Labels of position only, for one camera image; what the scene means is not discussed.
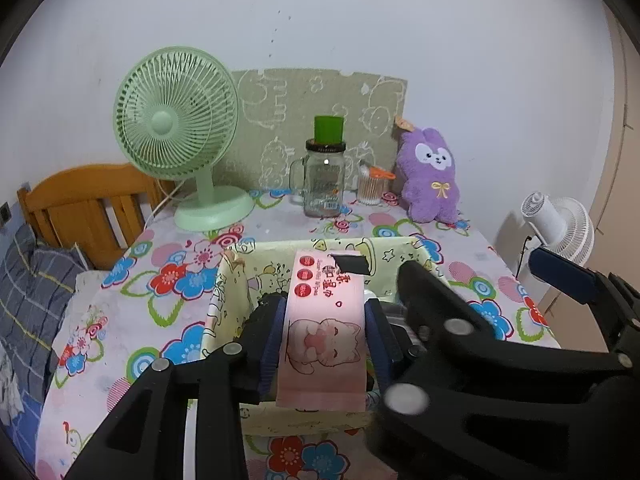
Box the grey-green cartoon board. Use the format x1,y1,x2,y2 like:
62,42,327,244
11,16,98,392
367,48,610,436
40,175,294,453
213,68,408,190

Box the green desk fan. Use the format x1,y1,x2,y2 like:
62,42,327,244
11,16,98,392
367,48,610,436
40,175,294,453
113,47,254,232

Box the wall power outlet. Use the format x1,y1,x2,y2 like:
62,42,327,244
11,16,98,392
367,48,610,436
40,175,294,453
0,203,12,226

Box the pink cat tissue pack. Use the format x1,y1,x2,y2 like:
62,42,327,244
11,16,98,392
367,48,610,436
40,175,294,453
276,249,368,412

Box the cartoon printed fabric storage box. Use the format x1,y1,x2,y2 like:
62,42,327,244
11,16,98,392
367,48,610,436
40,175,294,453
202,235,445,437

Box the floral tablecloth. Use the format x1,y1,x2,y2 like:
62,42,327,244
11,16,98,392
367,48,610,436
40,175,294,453
35,191,555,479

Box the glass mason jar mug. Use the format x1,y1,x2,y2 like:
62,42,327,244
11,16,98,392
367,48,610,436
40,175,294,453
288,139,346,218

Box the blue plaid pillow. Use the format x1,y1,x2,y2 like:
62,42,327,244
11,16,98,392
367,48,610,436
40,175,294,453
1,224,90,403

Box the purple plush bunny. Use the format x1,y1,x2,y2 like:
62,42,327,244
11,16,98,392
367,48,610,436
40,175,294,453
395,116,460,224

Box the white clip fan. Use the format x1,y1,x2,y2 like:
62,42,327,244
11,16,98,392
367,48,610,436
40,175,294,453
521,191,594,266

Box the cotton swab jar orange lid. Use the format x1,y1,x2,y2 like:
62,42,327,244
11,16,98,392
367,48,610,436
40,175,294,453
357,160,396,205

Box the green cup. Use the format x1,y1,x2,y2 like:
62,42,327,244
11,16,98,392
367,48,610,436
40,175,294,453
314,116,344,145

